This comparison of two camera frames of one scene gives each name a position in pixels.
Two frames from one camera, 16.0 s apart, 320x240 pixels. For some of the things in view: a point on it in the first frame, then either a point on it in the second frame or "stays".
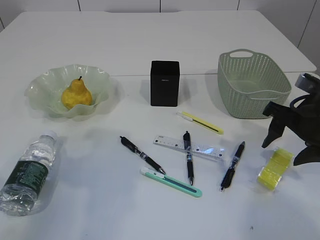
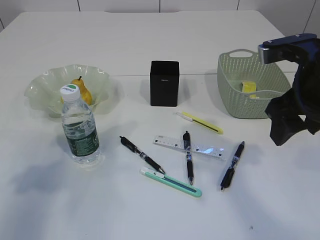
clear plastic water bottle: (18, 195) → (79, 126)
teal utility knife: (170, 182) stays
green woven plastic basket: (247, 81) stays
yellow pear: (76, 93) stays
